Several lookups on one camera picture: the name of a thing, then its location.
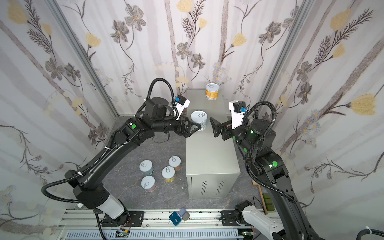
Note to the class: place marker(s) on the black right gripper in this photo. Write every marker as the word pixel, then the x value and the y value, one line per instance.
pixel 223 132

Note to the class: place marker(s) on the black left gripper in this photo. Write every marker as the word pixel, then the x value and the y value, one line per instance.
pixel 183 127

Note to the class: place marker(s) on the light blue labelled can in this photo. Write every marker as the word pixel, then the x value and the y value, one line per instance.
pixel 200 117

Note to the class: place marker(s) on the yellow can with silver lid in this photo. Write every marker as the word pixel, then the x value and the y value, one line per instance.
pixel 168 174

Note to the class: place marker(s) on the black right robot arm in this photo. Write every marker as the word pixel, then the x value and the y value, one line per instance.
pixel 267 169

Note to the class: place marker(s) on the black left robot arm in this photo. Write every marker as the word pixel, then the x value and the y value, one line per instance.
pixel 156 116

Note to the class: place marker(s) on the grey metal cabinet counter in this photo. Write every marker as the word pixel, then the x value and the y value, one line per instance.
pixel 212 165

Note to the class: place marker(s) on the brown labelled can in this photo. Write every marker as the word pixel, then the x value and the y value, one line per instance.
pixel 175 162

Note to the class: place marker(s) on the pink labelled can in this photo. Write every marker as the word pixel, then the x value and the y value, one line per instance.
pixel 148 183

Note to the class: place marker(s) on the small blue grey device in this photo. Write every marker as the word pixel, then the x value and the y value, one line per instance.
pixel 177 217

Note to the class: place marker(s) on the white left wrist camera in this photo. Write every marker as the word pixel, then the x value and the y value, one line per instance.
pixel 181 103

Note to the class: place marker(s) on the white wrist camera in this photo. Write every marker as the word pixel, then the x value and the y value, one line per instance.
pixel 238 110
pixel 181 103

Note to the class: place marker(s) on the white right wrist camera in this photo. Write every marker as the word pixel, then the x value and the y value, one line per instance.
pixel 238 110

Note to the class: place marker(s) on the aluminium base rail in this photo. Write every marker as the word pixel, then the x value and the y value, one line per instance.
pixel 202 224

